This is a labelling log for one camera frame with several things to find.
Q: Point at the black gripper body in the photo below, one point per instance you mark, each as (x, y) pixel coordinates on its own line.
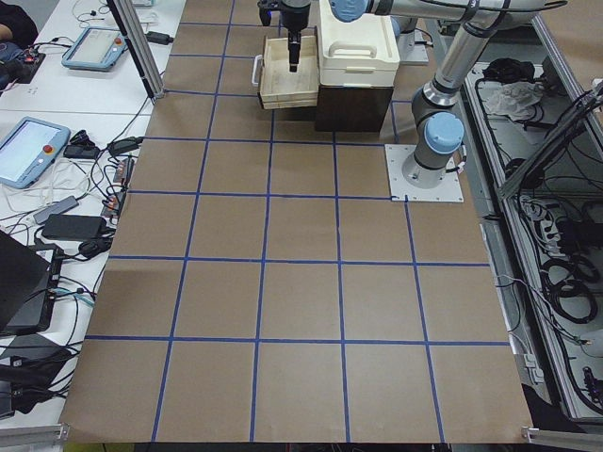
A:
(295, 16)

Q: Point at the blue teach pendant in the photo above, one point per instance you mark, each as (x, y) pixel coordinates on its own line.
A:
(29, 149)
(97, 49)

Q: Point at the black power brick left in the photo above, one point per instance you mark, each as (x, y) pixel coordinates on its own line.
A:
(72, 227)

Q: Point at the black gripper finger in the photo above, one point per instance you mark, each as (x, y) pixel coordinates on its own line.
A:
(294, 45)

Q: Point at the light wooden drawer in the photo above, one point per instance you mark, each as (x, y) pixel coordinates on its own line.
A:
(278, 87)

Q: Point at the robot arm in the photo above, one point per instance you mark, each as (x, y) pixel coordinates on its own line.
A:
(478, 20)

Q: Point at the black laptop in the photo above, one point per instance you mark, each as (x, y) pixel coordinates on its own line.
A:
(29, 279)

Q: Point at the aluminium frame post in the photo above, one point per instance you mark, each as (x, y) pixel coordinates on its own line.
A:
(127, 21)

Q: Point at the crumpled white cloth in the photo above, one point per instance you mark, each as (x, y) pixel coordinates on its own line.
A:
(517, 101)

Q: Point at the blue teach pendant near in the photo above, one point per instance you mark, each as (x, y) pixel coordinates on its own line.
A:
(29, 149)

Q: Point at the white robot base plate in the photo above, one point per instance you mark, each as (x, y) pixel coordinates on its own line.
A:
(409, 182)

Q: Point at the white plastic tray box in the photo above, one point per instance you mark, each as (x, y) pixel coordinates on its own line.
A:
(361, 54)

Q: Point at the blue teach pendant far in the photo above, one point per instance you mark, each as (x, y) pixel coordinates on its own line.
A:
(97, 49)

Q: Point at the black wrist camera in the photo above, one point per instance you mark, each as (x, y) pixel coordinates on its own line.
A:
(266, 8)

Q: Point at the dark brown wooden cabinet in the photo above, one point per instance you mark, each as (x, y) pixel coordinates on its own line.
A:
(346, 109)

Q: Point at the grey usb hub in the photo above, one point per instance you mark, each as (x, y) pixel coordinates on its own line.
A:
(55, 208)

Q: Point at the aluminium rail frame right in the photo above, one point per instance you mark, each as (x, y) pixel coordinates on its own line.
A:
(546, 175)

